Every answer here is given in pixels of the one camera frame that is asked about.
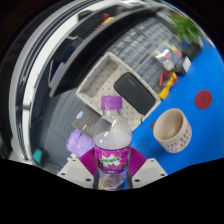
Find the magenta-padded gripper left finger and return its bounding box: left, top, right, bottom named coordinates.
left=57, top=147, right=99, bottom=190

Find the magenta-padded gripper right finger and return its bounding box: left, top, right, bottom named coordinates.
left=127, top=147, right=168, bottom=189

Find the clear bottle with purple cap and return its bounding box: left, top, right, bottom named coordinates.
left=92, top=95, right=133, bottom=192

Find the purple plastic bag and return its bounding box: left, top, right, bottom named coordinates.
left=65, top=128, right=96, bottom=158

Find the beige patterned cup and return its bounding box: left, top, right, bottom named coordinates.
left=152, top=107, right=193, bottom=154

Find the dark grey carton box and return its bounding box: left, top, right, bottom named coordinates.
left=70, top=105, right=113, bottom=138

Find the black rectangular case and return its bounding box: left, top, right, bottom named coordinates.
left=113, top=72, right=157, bottom=117

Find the yellow and red tool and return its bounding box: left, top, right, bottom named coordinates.
left=157, top=70, right=179, bottom=100

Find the white dotted tray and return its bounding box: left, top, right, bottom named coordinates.
left=75, top=51, right=162, bottom=133

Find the flat round red coaster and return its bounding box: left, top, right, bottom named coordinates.
left=194, top=89, right=213, bottom=110

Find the dark grey shelf unit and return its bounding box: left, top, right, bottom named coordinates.
left=8, top=0, right=174, bottom=161

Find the black box with white label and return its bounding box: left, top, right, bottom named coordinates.
left=174, top=55, right=193, bottom=76

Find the clear organizer with coloured parts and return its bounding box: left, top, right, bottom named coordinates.
left=153, top=46, right=183, bottom=73

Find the grey parts drawer cabinet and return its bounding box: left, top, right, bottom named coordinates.
left=133, top=15, right=183, bottom=56
left=108, top=28, right=164, bottom=91

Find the flat black case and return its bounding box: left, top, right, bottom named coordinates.
left=181, top=41, right=203, bottom=61

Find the green potted plant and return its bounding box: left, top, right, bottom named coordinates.
left=168, top=11, right=204, bottom=46

